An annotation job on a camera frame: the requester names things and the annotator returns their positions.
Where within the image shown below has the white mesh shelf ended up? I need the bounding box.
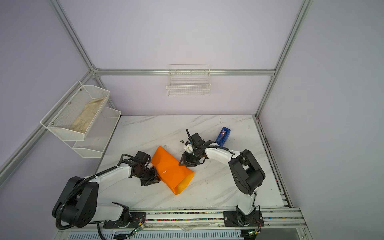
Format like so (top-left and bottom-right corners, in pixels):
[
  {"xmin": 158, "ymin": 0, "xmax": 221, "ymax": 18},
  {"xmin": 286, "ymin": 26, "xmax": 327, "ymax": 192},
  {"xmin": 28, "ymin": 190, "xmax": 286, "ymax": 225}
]
[
  {"xmin": 72, "ymin": 107, "xmax": 121, "ymax": 159},
  {"xmin": 40, "ymin": 81, "xmax": 110, "ymax": 142}
]

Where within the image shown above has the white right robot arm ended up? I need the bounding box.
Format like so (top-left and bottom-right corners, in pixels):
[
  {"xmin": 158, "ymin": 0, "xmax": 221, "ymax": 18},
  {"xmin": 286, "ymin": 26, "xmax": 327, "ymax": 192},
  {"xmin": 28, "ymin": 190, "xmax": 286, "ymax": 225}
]
[{"xmin": 179, "ymin": 142, "xmax": 266, "ymax": 216}]

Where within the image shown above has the beige cloth in shelf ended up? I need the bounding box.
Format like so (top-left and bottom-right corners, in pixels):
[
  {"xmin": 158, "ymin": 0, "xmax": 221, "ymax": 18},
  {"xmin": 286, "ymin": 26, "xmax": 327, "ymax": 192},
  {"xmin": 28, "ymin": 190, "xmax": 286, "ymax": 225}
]
[{"xmin": 70, "ymin": 97, "xmax": 105, "ymax": 134}]

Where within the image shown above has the blue tape dispenser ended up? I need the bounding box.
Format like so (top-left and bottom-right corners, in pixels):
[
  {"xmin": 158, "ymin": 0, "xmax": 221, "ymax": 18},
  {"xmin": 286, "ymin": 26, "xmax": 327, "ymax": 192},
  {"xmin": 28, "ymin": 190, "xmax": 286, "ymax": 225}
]
[{"xmin": 215, "ymin": 127, "xmax": 231, "ymax": 147}]

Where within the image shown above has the white wire wall basket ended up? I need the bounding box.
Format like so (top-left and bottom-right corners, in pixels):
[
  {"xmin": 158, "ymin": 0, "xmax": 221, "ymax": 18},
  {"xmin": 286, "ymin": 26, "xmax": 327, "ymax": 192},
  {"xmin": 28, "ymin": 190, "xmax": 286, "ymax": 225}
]
[{"xmin": 166, "ymin": 65, "xmax": 211, "ymax": 97}]

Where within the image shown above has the white mesh lower shelf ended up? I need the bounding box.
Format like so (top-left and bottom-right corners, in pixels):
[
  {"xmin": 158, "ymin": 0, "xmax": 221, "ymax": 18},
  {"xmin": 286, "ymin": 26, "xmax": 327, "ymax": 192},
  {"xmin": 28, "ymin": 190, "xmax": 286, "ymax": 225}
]
[{"xmin": 72, "ymin": 107, "xmax": 121, "ymax": 159}]

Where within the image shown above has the orange wrapping paper sheet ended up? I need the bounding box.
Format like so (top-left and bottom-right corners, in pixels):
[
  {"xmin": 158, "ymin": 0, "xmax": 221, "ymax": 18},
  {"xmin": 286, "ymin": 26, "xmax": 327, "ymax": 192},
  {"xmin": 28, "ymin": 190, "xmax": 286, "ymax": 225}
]
[{"xmin": 151, "ymin": 147, "xmax": 195, "ymax": 195}]

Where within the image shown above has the black corrugated cable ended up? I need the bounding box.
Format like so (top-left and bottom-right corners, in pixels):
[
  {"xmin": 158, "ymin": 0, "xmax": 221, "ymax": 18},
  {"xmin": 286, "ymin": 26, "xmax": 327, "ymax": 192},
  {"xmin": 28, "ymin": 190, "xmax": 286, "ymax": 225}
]
[{"xmin": 54, "ymin": 153, "xmax": 136, "ymax": 231}]

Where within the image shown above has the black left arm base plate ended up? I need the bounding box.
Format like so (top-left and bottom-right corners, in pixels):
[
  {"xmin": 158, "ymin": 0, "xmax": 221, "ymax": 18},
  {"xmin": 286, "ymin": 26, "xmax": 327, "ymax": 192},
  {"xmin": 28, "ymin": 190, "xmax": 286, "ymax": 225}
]
[{"xmin": 103, "ymin": 212, "xmax": 147, "ymax": 229}]

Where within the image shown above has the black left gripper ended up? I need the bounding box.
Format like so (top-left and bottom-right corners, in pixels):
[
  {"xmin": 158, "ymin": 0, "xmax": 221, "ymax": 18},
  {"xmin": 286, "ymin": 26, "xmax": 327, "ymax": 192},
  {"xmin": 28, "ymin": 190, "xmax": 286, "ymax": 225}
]
[{"xmin": 134, "ymin": 166, "xmax": 161, "ymax": 187}]

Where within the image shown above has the white mesh upper shelf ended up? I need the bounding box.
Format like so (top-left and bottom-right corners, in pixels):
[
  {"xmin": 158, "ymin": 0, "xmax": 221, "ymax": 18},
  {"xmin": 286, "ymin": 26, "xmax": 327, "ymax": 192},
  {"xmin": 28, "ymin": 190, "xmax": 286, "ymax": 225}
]
[{"xmin": 40, "ymin": 81, "xmax": 110, "ymax": 142}]

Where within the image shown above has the aluminium front rail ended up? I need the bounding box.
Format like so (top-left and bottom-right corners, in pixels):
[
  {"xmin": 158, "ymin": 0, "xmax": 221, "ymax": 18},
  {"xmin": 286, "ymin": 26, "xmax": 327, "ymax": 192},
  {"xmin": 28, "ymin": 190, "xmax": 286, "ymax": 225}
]
[{"xmin": 100, "ymin": 207, "xmax": 308, "ymax": 232}]

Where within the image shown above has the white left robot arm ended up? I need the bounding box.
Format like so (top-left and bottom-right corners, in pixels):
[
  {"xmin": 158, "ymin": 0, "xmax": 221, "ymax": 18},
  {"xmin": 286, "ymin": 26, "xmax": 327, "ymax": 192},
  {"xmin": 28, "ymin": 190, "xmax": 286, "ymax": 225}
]
[{"xmin": 52, "ymin": 160, "xmax": 161, "ymax": 230}]

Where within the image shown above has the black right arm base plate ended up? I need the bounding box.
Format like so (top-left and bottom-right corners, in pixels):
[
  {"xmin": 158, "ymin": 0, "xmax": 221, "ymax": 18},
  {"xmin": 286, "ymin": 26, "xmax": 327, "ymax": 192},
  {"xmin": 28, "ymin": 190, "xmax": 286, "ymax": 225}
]
[{"xmin": 223, "ymin": 210, "xmax": 265, "ymax": 228}]

